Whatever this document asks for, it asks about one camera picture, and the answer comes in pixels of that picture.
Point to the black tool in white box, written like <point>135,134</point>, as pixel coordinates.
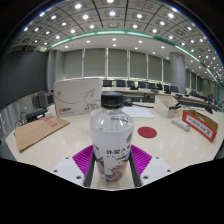
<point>175,106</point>

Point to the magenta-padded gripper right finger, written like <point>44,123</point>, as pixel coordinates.
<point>141,160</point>

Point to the flat round red coaster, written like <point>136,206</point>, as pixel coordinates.
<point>147,132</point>

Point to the clear water bottle black cap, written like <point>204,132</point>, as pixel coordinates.
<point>111,133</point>

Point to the white paper ream box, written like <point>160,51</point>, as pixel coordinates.
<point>75,96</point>

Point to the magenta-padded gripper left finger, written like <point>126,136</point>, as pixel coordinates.
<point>83,160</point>

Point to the flat brown cardboard envelope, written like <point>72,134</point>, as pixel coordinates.
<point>38,131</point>

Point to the open white cardboard box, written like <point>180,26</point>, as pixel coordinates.
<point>163,108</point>

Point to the black desk device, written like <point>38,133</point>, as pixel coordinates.
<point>127,101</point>

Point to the brown cardboard box red label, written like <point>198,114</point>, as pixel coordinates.
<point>200,126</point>

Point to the ceiling lights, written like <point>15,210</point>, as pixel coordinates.
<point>112,13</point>

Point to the row of black office chairs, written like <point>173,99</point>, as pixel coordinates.
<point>140,84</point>

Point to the black table microphone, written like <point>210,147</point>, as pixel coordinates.
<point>209,109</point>

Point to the long curved conference table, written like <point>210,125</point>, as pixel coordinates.
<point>150,90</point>

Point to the grey monitor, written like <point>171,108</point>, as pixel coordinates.
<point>43,100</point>

